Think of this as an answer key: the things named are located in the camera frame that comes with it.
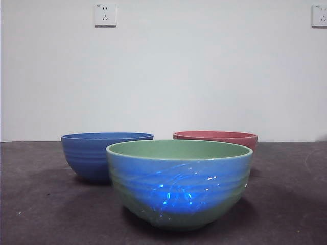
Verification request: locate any red ribbed bowl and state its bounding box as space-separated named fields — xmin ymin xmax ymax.
xmin=173 ymin=130 xmax=259 ymax=177

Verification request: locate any green ribbed bowl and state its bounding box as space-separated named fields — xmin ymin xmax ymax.
xmin=105 ymin=139 xmax=254 ymax=232

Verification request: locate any blue ribbed bowl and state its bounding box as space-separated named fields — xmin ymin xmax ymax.
xmin=60 ymin=131 xmax=154 ymax=184

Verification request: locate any white wall socket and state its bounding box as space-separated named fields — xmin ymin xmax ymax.
xmin=311 ymin=4 xmax=327 ymax=28
xmin=94 ymin=4 xmax=118 ymax=28

